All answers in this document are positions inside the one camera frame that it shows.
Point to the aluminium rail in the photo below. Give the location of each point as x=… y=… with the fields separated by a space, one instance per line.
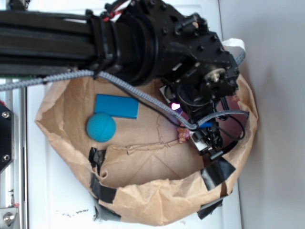
x=12 y=175

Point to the blue rectangular block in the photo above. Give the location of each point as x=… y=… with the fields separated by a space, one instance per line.
x=116 y=106

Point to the blue golf ball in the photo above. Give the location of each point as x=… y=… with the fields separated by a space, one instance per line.
x=101 y=127

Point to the orange spiral sea shell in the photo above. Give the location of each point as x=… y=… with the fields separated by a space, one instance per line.
x=183 y=134

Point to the brown paper bag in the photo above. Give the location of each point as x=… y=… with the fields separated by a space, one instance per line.
x=143 y=174

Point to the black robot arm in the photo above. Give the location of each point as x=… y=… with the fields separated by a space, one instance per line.
x=148 y=39

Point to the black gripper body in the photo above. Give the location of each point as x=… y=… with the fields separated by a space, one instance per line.
x=204 y=102

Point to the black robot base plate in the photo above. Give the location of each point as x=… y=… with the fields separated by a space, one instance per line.
x=5 y=137

